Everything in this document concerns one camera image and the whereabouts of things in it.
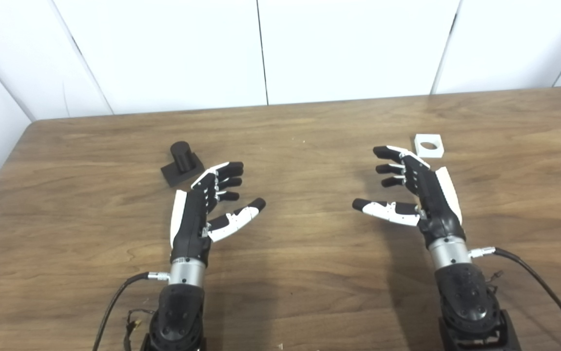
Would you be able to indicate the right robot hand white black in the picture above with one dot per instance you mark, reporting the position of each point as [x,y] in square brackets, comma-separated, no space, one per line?
[431,200]

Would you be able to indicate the black peg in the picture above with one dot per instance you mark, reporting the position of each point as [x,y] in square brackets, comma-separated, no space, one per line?
[181,156]

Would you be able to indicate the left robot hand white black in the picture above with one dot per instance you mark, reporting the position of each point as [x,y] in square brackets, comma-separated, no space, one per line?
[190,219]

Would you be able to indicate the white square piece with hole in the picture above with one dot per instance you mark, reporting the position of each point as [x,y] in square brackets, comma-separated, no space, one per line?
[429,153]

